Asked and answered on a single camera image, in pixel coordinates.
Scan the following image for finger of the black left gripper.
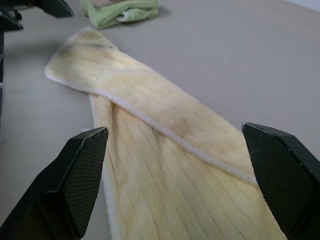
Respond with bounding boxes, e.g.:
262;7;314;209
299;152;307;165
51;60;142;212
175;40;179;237
40;0;75;19
0;10;24;33

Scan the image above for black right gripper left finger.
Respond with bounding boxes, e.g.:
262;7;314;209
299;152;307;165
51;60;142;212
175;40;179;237
0;126;109;240

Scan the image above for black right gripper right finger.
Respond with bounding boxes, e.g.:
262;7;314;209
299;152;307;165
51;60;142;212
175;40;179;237
240;122;320;240

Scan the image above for pale yellow fluffy towel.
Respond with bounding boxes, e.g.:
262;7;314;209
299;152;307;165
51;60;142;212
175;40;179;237
44;26;288;240

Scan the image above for green folded towel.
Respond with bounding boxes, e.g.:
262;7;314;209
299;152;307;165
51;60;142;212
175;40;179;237
80;0;160;30

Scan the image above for beige folded cloth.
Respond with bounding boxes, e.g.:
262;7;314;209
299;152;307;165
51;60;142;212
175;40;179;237
91;0;114;7

